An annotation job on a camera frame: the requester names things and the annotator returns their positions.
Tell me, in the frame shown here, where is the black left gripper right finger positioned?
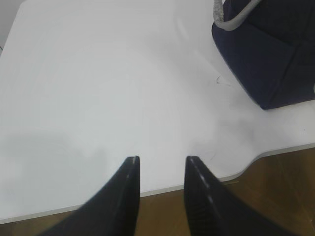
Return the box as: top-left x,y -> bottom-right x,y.
184,156 -> 290,236

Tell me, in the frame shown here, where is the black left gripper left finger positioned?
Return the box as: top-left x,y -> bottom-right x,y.
42,156 -> 140,236

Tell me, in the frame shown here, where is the navy blue lunch bag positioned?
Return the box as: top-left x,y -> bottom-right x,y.
212,0 -> 315,110

